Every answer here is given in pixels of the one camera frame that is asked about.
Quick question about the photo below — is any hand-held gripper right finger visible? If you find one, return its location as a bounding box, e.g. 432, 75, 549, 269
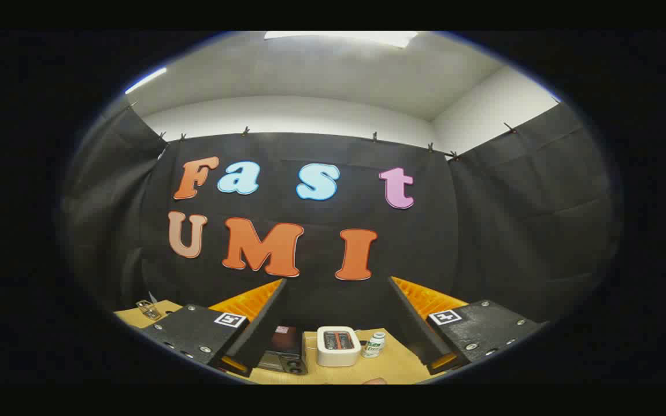
388, 276, 550, 376

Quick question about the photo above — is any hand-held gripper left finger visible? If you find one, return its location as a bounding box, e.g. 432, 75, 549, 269
139, 278, 287, 379

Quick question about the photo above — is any black toaster oven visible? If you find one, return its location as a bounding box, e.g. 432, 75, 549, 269
258, 325, 309, 375

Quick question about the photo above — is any white pop-up toaster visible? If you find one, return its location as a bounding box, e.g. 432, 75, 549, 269
316, 326, 362, 367

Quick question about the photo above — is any white bottle with green label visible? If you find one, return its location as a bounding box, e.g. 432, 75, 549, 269
362, 331, 387, 359

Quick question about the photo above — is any row of small cloth clips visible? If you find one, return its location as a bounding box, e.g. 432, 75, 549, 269
128, 101, 519, 162

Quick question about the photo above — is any long ceiling light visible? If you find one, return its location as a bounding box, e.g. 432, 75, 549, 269
125, 67, 168, 95

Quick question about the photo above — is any wide ceiling light panel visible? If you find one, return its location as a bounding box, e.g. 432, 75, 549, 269
264, 31, 419, 49

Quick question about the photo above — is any metal wire basket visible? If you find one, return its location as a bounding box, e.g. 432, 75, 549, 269
136, 299, 162, 321

